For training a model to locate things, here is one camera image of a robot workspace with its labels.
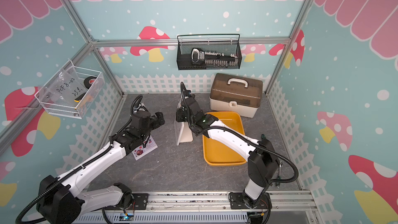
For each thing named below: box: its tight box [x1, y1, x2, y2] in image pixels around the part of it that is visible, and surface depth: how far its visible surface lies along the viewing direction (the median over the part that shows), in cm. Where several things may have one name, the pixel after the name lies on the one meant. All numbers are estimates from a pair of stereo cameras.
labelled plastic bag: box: [46, 66, 87, 107], surface depth 69 cm
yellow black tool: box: [73, 92, 87, 103], surface depth 66 cm
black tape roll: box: [83, 76, 98, 90], surface depth 81 cm
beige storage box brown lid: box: [209, 73, 263, 119], surface depth 100 cm
